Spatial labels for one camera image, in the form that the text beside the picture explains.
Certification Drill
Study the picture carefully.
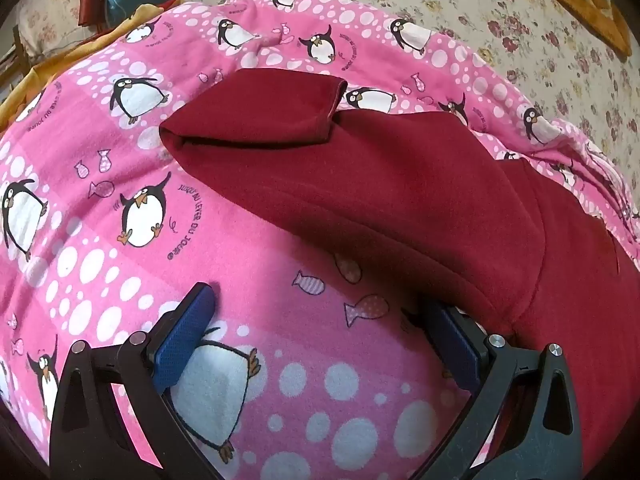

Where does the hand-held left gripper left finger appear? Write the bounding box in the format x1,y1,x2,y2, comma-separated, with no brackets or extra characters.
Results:
49,282,226,480

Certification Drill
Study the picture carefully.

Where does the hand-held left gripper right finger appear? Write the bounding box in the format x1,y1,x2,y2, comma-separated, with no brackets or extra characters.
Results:
422,300,586,480

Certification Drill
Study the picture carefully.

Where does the dark red sweater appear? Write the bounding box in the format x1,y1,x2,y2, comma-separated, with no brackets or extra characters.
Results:
159,68,640,476

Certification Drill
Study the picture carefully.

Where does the pink penguin print blanket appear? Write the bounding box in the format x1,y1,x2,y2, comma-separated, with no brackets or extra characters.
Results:
0,0,640,480

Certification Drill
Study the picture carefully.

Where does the yellow cloth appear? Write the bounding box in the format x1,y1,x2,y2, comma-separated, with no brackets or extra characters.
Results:
0,4,166,131

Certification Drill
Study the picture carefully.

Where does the floral bedsheet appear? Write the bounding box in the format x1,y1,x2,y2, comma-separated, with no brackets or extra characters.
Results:
177,0,640,176

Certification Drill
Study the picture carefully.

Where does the floral covered armchair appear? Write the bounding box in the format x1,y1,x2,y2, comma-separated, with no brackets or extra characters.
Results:
15,0,83,56

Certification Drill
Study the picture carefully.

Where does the orange patterned cushion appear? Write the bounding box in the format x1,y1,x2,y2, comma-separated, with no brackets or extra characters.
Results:
492,0,632,58

